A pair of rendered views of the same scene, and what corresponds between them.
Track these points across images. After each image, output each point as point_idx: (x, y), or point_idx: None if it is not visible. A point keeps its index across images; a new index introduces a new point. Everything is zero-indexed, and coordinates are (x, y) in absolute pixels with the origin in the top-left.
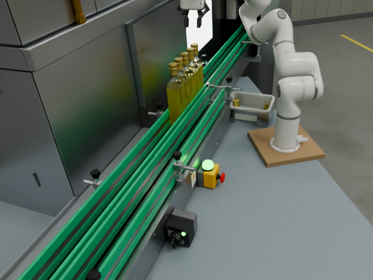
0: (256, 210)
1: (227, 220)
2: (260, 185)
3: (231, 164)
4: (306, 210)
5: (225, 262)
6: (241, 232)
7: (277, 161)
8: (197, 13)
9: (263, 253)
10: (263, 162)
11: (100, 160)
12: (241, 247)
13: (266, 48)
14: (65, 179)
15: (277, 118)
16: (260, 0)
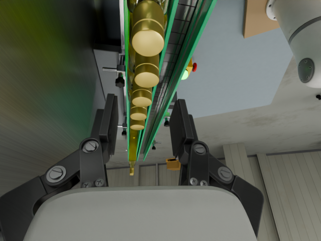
0: (214, 76)
1: (194, 84)
2: (226, 57)
3: (205, 34)
4: (249, 72)
5: (190, 100)
6: (201, 88)
7: (257, 34)
8: (180, 179)
9: (210, 95)
10: (243, 27)
11: (104, 107)
12: (199, 94)
13: None
14: None
15: (287, 38)
16: None
